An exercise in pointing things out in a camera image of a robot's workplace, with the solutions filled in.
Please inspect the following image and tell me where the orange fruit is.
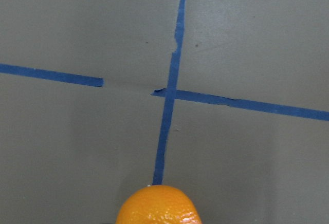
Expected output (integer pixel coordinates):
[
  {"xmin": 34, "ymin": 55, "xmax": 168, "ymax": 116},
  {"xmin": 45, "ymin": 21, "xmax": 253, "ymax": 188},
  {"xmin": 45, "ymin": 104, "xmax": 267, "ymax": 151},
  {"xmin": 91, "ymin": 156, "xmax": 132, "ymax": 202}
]
[{"xmin": 116, "ymin": 185, "xmax": 202, "ymax": 223}]

